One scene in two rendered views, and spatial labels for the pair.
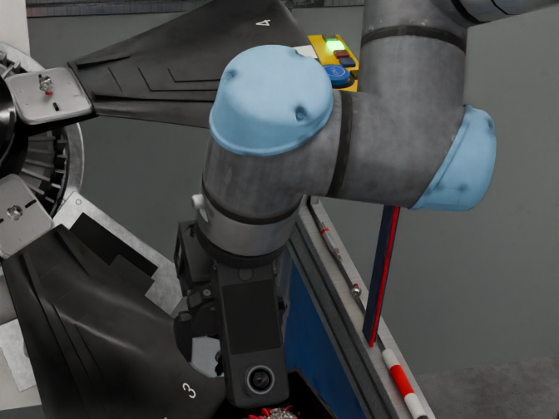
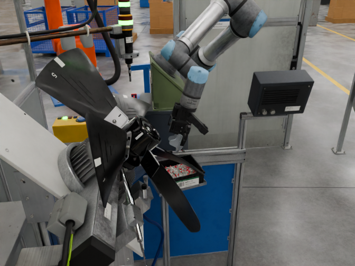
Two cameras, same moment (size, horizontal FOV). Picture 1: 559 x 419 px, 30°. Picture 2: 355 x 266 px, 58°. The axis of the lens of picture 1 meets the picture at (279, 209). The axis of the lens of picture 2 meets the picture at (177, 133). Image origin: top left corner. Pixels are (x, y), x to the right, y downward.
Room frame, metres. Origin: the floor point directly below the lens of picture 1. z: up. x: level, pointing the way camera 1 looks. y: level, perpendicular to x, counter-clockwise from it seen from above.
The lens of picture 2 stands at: (0.43, 1.19, 1.68)
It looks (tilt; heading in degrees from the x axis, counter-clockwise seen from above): 27 degrees down; 282
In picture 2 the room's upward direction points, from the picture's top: 1 degrees counter-clockwise
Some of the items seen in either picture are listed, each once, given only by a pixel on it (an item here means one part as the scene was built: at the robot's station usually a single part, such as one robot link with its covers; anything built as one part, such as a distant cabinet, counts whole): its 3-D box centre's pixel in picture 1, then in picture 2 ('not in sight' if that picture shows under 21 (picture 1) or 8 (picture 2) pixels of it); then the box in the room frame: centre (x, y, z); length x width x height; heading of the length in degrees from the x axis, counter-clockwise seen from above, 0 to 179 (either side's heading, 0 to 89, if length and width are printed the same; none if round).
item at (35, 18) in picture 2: not in sight; (53, 30); (4.93, -5.85, 0.49); 1.27 x 0.88 x 0.98; 101
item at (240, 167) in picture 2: not in sight; (234, 217); (0.43, -0.30, 0.39); 0.04 x 0.04 x 0.78; 19
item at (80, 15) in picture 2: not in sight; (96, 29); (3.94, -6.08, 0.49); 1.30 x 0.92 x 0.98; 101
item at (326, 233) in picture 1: (330, 242); not in sight; (1.10, -0.07, 0.87); 0.08 x 0.01 x 0.01; 19
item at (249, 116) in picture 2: not in sight; (263, 114); (0.33, -0.34, 1.04); 0.24 x 0.03 x 0.03; 19
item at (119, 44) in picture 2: not in sight; (124, 40); (0.81, 0.22, 1.49); 0.09 x 0.07 x 0.10; 54
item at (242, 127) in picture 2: not in sight; (242, 131); (0.43, -0.30, 0.96); 0.03 x 0.03 x 0.20; 19
